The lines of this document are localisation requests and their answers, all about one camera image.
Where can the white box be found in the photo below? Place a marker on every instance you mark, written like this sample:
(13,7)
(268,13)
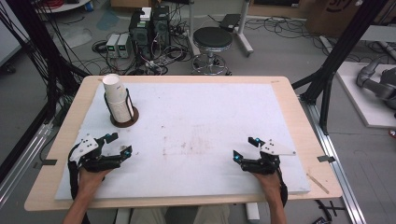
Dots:
(145,14)

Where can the white floor board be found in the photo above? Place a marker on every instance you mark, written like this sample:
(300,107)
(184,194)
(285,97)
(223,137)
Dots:
(364,99)

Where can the white round table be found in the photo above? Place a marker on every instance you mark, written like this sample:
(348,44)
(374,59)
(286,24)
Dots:
(68,6)

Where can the grey power supply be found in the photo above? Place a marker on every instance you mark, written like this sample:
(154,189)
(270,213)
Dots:
(124,46)
(112,45)

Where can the black round stool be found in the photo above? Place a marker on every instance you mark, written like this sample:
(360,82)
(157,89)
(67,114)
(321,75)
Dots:
(212,39)

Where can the stack of white paper cups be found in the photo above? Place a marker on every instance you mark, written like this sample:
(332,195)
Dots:
(116,96)

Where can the thin wooden stick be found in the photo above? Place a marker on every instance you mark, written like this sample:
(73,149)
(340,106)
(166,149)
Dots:
(317,183)

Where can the black flat box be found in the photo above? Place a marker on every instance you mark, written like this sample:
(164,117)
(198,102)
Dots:
(230,21)

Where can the white table leg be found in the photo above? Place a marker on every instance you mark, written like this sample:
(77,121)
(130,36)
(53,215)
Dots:
(252,213)

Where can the teal sheet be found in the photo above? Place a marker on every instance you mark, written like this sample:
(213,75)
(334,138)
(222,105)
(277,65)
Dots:
(107,20)

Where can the person's leg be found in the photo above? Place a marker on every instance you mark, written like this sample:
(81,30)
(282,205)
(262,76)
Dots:
(149,216)
(213,214)

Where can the white foam mat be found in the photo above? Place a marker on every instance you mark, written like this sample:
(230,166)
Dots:
(199,130)

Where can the person's left hand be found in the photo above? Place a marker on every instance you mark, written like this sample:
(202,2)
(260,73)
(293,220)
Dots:
(90,183)

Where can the person's left leg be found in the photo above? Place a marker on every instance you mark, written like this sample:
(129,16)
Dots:
(149,216)

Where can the black tape piece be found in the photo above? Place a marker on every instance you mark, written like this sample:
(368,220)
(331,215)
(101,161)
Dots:
(326,158)
(46,162)

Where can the black computer tower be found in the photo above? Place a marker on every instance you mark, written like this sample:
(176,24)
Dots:
(161,28)
(140,35)

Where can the person's right leg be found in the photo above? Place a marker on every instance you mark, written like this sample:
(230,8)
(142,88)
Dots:
(213,214)

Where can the aluminium rail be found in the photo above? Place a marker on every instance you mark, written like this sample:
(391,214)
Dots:
(25,165)
(330,149)

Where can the person's right hand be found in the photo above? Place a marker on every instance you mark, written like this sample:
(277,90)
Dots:
(267,185)

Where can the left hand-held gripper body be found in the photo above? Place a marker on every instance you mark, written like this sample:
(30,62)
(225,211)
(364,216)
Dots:
(88,155)

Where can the white power strip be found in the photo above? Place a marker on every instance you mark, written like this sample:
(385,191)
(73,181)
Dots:
(327,45)

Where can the white metal stand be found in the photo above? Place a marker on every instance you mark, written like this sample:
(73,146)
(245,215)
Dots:
(244,37)

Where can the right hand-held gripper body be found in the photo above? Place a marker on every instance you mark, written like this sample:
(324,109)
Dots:
(264,161)

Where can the cardboard box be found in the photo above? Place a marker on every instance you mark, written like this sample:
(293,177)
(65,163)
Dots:
(339,15)

